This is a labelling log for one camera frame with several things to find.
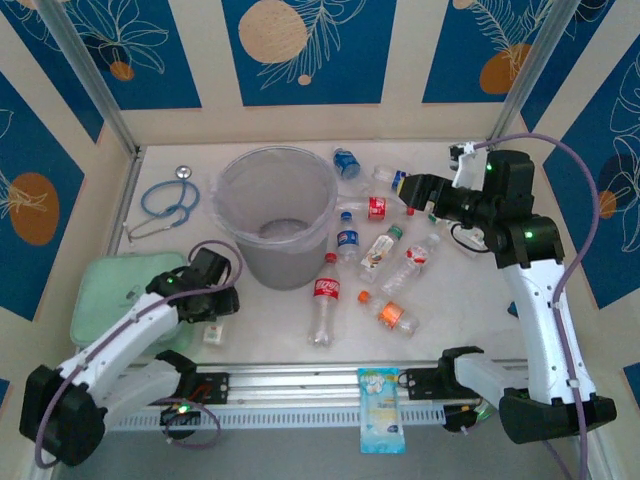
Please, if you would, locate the red label cola bottle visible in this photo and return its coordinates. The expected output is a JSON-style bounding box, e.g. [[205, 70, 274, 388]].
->
[[335, 194, 416, 222], [307, 252, 343, 348]]

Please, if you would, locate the white cap clear water bottle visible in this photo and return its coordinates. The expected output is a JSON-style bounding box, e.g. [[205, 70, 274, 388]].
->
[[380, 233, 442, 296]]

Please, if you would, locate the green cap coconut drink bottle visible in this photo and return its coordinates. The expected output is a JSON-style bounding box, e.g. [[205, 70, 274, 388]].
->
[[357, 224, 405, 284]]

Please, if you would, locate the crushed blue label bottle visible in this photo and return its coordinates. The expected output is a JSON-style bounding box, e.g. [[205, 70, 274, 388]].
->
[[332, 146, 375, 195]]

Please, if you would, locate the blue cap Pepsi bottle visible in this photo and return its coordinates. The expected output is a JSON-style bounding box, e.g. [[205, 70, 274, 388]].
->
[[336, 211, 362, 265]]

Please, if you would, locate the grey translucent plastic bin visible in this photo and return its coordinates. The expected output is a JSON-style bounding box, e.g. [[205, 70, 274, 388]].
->
[[213, 145, 340, 291]]

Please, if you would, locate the orange cap orange label bottle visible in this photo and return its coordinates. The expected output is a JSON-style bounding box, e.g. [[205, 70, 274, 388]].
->
[[356, 290, 421, 339]]

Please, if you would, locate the clear plastic bin liner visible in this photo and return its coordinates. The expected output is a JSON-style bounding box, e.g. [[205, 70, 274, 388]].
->
[[212, 144, 341, 254]]

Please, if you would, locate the mint green plastic box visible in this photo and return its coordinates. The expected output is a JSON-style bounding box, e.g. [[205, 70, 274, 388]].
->
[[69, 251, 197, 354]]

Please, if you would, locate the small black electronics module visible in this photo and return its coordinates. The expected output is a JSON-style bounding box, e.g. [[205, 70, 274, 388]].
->
[[159, 402, 201, 429], [442, 403, 489, 435]]

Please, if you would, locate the blue stethoscope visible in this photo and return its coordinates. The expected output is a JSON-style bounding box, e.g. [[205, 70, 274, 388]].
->
[[122, 164, 202, 246]]

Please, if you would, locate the light blue wet wipes pack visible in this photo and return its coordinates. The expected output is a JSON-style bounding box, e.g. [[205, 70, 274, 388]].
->
[[356, 367, 407, 455]]

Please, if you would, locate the purple cable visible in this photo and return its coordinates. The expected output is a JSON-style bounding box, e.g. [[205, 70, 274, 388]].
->
[[472, 132, 600, 480], [33, 240, 246, 469]]

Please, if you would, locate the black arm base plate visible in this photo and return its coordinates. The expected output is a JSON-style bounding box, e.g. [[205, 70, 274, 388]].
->
[[402, 367, 444, 401], [192, 372, 231, 405]]

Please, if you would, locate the aluminium table side rail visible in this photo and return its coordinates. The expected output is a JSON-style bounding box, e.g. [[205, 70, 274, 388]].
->
[[107, 147, 147, 251]]

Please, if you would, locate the aluminium mounting rail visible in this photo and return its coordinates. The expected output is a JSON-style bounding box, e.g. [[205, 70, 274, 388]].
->
[[107, 357, 531, 406]]

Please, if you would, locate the white slotted cable duct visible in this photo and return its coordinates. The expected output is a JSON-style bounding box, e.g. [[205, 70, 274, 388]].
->
[[107, 402, 446, 432]]

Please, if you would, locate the aluminium frame post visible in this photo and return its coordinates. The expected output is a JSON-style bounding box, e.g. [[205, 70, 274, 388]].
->
[[37, 0, 141, 157], [488, 0, 584, 146]]

